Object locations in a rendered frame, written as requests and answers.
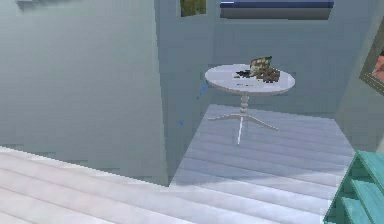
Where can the green and brown box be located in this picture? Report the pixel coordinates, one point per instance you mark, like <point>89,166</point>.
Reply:
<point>260,62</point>

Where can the teal slatted shelf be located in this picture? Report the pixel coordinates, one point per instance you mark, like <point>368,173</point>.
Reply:
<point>361,193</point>

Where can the white round pedestal table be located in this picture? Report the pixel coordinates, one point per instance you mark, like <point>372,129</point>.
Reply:
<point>230,81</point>

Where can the black flat object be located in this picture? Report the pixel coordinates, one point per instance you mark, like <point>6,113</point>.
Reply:
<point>243,73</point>

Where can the blue window blind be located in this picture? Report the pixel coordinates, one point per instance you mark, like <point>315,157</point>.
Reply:
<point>276,4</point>

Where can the green framed picture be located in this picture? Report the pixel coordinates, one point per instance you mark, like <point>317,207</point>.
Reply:
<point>192,7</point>

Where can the framed picture with pink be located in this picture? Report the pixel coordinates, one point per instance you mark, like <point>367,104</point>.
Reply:
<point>376,63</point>

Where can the brown speckled bowl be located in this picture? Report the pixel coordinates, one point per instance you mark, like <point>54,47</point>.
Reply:
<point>269,75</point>

